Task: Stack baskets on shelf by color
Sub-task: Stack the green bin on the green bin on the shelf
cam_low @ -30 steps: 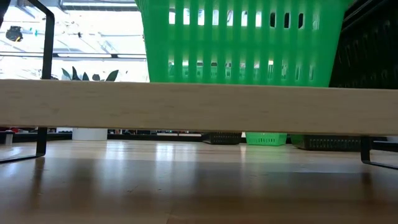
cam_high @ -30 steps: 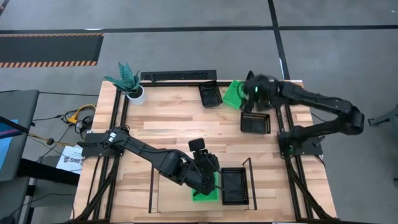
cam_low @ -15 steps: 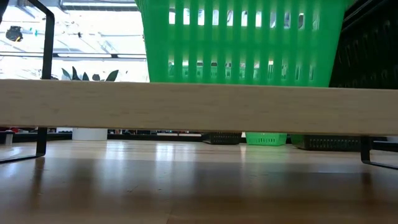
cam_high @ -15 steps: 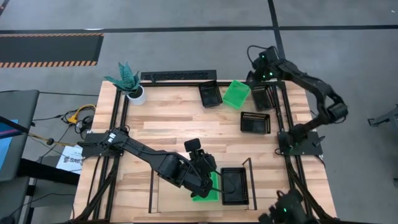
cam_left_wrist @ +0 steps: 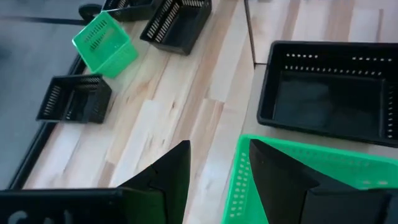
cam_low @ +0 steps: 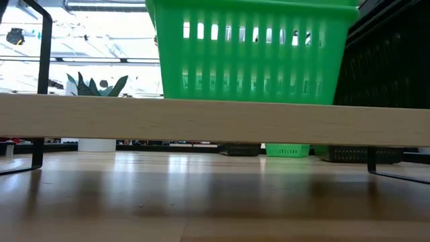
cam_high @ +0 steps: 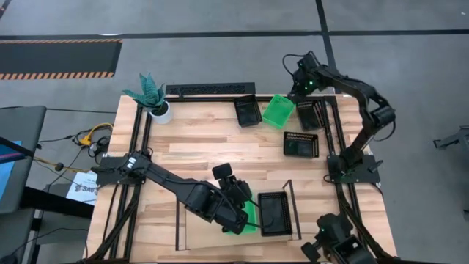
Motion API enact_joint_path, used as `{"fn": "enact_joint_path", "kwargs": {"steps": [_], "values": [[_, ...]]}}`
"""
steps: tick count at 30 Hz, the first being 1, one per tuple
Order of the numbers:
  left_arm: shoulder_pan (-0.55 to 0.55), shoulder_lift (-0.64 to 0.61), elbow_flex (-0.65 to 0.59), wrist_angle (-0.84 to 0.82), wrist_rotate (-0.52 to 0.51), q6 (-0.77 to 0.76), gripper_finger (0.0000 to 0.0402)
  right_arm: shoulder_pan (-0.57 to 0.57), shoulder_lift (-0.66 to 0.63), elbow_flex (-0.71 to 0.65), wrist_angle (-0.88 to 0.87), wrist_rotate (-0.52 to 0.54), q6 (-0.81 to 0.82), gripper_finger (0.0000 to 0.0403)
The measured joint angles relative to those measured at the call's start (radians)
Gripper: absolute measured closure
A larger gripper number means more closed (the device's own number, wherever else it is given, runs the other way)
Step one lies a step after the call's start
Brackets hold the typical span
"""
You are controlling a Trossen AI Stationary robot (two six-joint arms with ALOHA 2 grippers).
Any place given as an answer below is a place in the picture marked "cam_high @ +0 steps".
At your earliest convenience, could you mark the green plant in white pot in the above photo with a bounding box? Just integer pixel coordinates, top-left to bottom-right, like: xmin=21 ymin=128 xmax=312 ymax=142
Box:
xmin=122 ymin=72 xmax=174 ymax=125

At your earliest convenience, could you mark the yellow floor cable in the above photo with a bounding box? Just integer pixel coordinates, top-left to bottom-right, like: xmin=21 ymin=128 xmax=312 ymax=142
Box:
xmin=32 ymin=122 xmax=114 ymax=174

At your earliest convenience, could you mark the black perforated plastic basket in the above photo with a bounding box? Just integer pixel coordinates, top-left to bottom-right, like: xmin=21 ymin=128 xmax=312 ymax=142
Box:
xmin=295 ymin=99 xmax=326 ymax=132
xmin=282 ymin=131 xmax=320 ymax=159
xmin=256 ymin=190 xmax=294 ymax=238
xmin=233 ymin=94 xmax=264 ymax=128

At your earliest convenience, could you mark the black hazard-striped floor mat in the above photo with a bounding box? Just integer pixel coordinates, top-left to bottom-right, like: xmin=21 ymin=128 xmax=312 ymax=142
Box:
xmin=0 ymin=38 xmax=124 ymax=81

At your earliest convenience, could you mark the grey metal stand leg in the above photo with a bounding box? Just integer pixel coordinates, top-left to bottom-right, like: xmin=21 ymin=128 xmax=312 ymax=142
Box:
xmin=432 ymin=124 xmax=469 ymax=151

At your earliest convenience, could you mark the black floor cable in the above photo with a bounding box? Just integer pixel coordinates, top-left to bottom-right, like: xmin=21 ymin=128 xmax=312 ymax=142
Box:
xmin=37 ymin=128 xmax=111 ymax=166

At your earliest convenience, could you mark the white printed paper sheet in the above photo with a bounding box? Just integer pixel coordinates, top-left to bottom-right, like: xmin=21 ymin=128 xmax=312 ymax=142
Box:
xmin=65 ymin=169 xmax=100 ymax=206

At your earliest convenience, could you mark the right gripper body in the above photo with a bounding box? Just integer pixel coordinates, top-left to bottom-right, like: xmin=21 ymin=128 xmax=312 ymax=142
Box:
xmin=292 ymin=54 xmax=320 ymax=97

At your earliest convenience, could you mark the black desk crossbar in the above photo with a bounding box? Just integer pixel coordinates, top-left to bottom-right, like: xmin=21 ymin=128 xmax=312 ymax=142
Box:
xmin=20 ymin=186 xmax=95 ymax=220

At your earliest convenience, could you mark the blue flat panel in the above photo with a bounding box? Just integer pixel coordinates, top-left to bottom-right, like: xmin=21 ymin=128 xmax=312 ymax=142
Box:
xmin=0 ymin=140 xmax=23 ymax=202

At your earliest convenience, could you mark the grey side desk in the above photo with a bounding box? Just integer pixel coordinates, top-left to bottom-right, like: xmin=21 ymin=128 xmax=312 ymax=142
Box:
xmin=0 ymin=105 xmax=48 ymax=216

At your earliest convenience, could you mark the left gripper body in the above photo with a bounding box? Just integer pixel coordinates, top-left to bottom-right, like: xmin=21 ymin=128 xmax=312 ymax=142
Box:
xmin=219 ymin=175 xmax=254 ymax=208

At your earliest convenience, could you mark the green perforated plastic basket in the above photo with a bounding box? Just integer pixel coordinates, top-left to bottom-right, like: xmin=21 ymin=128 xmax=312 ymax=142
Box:
xmin=262 ymin=93 xmax=296 ymax=130
xmin=224 ymin=199 xmax=259 ymax=236

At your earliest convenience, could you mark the black perforated panel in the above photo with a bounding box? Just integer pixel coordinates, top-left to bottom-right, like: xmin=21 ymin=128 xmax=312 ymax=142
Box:
xmin=165 ymin=81 xmax=256 ymax=97

